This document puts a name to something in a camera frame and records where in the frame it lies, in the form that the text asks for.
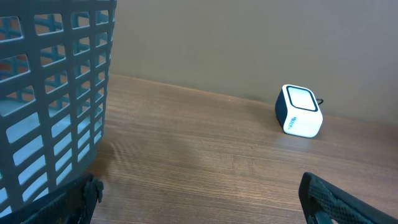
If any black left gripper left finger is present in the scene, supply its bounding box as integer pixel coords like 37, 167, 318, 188
1, 174, 104, 224

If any white barcode scanner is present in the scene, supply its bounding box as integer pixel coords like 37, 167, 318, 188
275, 85, 323, 138

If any grey plastic shopping basket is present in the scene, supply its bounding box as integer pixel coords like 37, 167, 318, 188
1, 0, 116, 216

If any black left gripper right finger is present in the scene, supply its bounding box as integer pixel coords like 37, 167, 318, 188
298, 172, 397, 224

